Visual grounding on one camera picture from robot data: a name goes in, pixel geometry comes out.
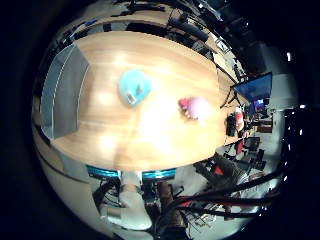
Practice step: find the red seat chair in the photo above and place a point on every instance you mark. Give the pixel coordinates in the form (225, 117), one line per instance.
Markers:
(219, 170)

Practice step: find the blue metal bar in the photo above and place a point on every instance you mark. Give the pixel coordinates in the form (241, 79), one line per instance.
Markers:
(159, 174)
(101, 172)

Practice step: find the person in white shirt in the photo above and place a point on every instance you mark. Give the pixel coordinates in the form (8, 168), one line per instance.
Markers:
(263, 186)

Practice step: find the red white bag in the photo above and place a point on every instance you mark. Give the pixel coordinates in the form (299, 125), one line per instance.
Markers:
(239, 120)

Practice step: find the black bag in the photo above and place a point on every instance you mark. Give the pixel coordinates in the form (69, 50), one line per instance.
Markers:
(231, 125)

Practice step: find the black office chair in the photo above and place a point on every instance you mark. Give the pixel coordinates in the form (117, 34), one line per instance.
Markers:
(190, 28)

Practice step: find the wooden desk with monitor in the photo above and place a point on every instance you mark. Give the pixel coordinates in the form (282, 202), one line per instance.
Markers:
(222, 110)

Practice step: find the pink plush toy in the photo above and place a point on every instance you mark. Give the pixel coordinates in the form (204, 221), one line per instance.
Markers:
(198, 108)

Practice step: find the long wooden table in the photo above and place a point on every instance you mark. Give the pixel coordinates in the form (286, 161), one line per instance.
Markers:
(150, 15)

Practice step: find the grey fabric container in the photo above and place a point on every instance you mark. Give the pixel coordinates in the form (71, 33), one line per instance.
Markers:
(63, 93)

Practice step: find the monitor with blue screen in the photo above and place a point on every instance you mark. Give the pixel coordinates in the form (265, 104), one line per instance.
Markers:
(255, 87)

